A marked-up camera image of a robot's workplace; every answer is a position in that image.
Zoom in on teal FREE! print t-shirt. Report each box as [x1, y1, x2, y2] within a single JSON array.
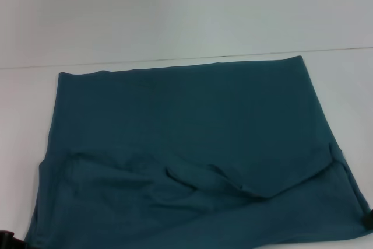
[[22, 55, 371, 249]]

